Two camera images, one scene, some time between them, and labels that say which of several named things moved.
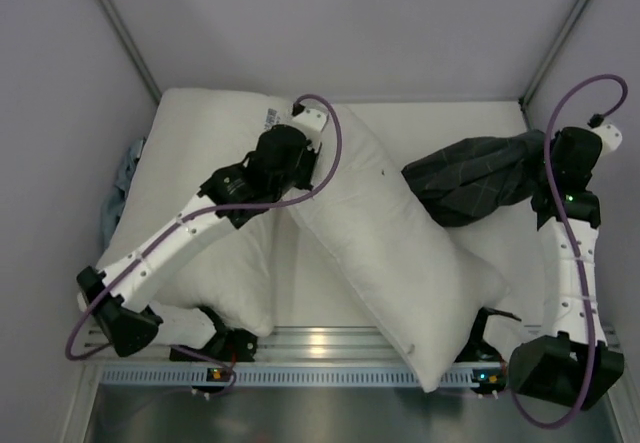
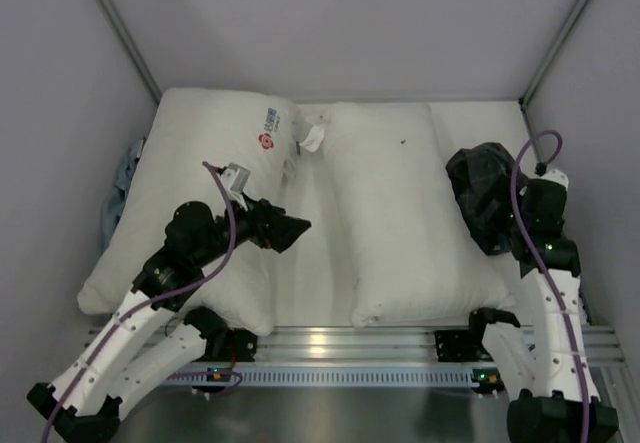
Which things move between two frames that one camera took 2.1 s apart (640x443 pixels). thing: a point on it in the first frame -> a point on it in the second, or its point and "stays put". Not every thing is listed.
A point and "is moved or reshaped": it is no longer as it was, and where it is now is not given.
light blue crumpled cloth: x=113 y=202 stays put
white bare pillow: x=191 y=137 stays put
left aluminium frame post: x=105 y=4 stays put
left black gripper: x=304 y=164 -> x=267 y=225
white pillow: x=420 y=278 is moved or reshaped
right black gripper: x=550 y=150 -> x=507 y=225
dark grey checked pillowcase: x=476 y=175 -> x=481 y=175
